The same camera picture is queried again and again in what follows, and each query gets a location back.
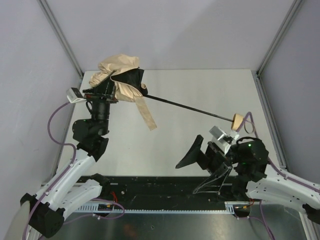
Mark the beige folding umbrella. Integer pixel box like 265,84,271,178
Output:
89,53,256,134

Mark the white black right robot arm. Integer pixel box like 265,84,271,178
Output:
175,134,320,224

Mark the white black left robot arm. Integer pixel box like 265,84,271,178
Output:
20,72,117,238

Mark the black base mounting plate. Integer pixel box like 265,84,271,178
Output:
77,175,262,210

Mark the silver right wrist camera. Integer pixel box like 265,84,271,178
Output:
209,126,240,155

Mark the grey slotted cable duct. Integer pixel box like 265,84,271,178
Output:
75,201,250,215

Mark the left aluminium corner post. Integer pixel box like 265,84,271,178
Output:
37,0,84,79

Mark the aluminium corner post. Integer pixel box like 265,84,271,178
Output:
256,0,307,76
37,0,84,79

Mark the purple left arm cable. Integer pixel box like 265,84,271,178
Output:
22,101,125,240

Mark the right aluminium corner post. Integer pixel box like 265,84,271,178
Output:
256,0,307,76

